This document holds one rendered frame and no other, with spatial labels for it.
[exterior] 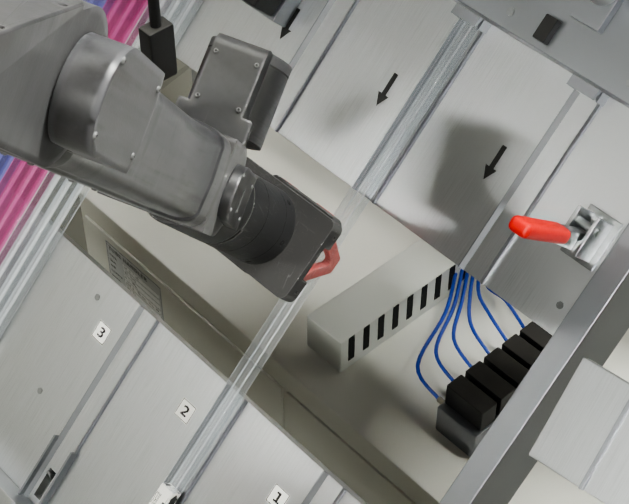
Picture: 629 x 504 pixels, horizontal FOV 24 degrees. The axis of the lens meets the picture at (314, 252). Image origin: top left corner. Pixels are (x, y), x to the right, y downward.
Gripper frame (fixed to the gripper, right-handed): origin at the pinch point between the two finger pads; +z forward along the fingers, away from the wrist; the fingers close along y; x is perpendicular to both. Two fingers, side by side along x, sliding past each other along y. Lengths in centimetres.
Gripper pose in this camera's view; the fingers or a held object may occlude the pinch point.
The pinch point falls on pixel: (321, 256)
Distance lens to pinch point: 109.2
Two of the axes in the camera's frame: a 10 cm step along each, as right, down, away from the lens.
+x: -5.7, 8.2, 0.8
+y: -6.7, -5.2, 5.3
